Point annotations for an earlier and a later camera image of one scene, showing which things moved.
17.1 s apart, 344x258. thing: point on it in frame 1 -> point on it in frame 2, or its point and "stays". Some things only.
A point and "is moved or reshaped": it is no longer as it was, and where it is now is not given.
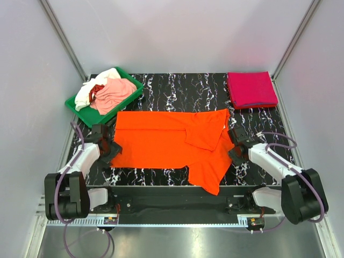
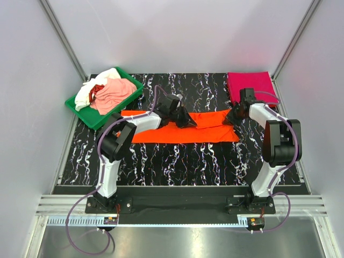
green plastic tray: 92,116 stays
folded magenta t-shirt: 251,88 stays
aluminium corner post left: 64,40 stays
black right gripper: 236,160 -> 229,119
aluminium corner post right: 305,19 stays
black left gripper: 115,149 -> 186,121
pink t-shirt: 115,91 stays
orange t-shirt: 200,140 is moved or reshaped
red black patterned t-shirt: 92,92 stays
